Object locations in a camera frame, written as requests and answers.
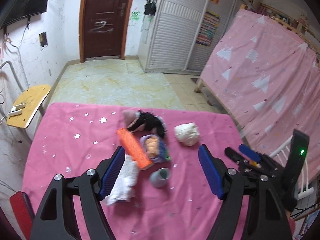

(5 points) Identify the snack packet with bread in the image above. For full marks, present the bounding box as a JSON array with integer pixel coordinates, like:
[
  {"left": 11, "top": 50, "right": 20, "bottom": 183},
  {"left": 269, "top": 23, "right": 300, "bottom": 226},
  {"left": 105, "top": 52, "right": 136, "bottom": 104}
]
[{"left": 140, "top": 134, "right": 170, "bottom": 163}]

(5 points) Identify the pink star tablecloth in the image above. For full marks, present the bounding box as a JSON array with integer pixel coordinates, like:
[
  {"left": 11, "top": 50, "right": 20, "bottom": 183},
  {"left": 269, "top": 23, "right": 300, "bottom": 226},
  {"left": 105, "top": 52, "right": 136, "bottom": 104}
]
[{"left": 22, "top": 101, "right": 251, "bottom": 240}]

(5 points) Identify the white tissue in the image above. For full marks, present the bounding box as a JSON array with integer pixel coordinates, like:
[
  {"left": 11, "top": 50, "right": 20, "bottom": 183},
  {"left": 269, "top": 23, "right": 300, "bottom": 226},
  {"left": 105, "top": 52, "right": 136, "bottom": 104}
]
[{"left": 103, "top": 154, "right": 139, "bottom": 206}]

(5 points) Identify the yellow wooden side table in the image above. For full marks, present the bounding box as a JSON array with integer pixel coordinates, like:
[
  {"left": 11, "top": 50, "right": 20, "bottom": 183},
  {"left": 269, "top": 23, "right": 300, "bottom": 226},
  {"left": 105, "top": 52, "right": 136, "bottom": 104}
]
[{"left": 6, "top": 85, "right": 51, "bottom": 129}]

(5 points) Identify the white power strip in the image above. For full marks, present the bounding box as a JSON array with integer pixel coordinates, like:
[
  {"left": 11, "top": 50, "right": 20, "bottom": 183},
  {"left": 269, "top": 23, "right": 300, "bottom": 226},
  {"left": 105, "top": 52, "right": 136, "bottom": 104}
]
[{"left": 8, "top": 103, "right": 26, "bottom": 117}]

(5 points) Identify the person's right hand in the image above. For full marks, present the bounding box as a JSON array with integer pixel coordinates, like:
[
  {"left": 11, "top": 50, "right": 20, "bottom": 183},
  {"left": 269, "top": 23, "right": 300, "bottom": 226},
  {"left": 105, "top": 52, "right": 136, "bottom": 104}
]
[{"left": 286, "top": 211, "right": 296, "bottom": 236}]

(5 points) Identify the pink tree-print bed curtain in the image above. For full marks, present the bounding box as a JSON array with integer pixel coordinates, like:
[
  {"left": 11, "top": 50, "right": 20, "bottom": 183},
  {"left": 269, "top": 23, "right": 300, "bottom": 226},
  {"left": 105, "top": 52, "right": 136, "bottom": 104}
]
[{"left": 199, "top": 8, "right": 320, "bottom": 190}]

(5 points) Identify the white louvered wardrobe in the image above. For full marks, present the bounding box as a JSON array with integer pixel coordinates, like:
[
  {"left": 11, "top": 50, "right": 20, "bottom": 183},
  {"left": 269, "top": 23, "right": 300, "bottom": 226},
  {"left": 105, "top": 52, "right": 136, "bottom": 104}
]
[{"left": 138, "top": 0, "right": 244, "bottom": 74}]

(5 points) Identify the dark brown door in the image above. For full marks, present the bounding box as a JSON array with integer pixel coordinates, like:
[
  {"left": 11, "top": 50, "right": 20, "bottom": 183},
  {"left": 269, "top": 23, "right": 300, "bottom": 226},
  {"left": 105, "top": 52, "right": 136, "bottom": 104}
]
[{"left": 79, "top": 0, "right": 133, "bottom": 62}]

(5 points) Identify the colourful wall chart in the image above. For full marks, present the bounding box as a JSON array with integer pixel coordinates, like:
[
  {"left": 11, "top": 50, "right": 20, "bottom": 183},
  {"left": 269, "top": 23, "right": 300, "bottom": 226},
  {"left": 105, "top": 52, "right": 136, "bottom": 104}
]
[{"left": 195, "top": 11, "right": 220, "bottom": 47}]

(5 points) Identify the white crumpled paper ball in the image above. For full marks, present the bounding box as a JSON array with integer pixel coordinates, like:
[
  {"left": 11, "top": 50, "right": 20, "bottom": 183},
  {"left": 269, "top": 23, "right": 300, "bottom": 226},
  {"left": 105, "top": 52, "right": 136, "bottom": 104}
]
[{"left": 174, "top": 122, "right": 200, "bottom": 147}]

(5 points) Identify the red chair seat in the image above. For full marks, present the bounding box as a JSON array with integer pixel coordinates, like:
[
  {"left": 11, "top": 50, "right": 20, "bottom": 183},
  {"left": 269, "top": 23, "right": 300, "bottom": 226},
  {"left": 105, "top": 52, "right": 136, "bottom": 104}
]
[{"left": 9, "top": 191, "right": 35, "bottom": 239}]

